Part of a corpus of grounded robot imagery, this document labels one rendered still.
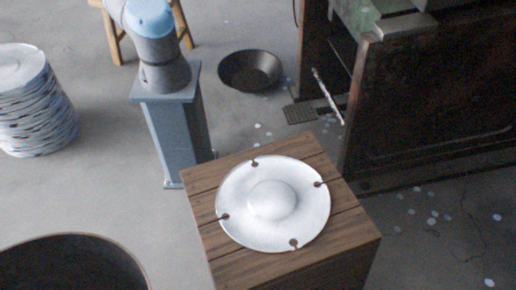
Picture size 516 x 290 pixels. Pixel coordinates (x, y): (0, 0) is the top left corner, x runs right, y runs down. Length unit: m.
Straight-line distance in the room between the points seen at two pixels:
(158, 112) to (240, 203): 0.40
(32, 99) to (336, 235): 1.16
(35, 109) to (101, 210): 0.43
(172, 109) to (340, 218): 0.58
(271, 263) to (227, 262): 0.10
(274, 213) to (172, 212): 0.56
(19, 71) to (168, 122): 0.63
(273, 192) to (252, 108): 0.79
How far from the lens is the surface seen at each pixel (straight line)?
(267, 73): 1.95
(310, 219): 1.02
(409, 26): 1.11
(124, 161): 1.68
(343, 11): 1.36
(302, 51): 1.64
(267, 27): 2.27
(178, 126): 1.28
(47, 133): 1.77
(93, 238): 0.93
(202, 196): 1.07
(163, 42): 1.13
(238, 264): 0.96
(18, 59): 1.77
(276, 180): 1.07
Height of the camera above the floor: 1.22
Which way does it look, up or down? 48 degrees down
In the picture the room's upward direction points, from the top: 3 degrees counter-clockwise
